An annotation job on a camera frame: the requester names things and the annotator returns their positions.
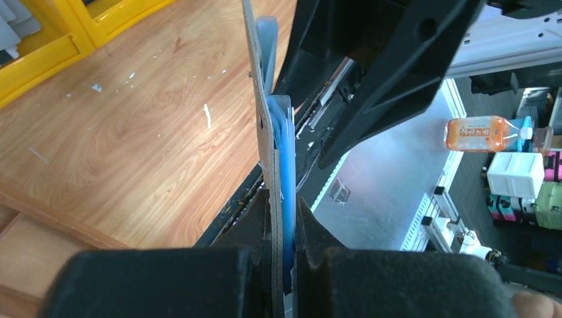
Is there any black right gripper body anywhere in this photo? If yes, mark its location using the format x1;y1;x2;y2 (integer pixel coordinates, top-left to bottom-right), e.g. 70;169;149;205
274;1;483;170

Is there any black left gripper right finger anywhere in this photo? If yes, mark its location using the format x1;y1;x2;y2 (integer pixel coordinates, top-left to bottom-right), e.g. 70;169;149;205
293;198;516;317

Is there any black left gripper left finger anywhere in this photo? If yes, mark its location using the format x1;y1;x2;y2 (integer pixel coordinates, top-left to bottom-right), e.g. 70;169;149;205
38;190;272;317

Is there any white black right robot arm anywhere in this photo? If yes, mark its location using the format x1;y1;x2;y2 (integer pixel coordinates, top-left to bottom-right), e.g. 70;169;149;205
274;1;561;172

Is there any yellow bin with black cards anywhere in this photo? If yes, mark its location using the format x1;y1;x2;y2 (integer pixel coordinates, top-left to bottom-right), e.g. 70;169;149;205
68;0;174;48

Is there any yellow bin with silver cards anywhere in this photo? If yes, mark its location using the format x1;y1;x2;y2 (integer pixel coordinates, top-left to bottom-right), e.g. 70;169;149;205
1;1;94;107

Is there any silver VIP card stack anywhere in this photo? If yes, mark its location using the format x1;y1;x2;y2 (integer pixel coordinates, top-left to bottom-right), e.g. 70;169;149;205
1;0;41;66

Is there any orange drink bottle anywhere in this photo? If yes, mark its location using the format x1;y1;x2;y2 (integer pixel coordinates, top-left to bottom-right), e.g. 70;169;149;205
444;115;533;152

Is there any white storage box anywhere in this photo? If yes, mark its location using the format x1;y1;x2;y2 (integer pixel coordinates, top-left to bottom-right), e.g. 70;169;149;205
486;152;545;199

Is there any wooden compartment tray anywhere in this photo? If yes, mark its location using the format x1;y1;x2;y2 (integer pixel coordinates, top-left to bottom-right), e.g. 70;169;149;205
1;184;126;317

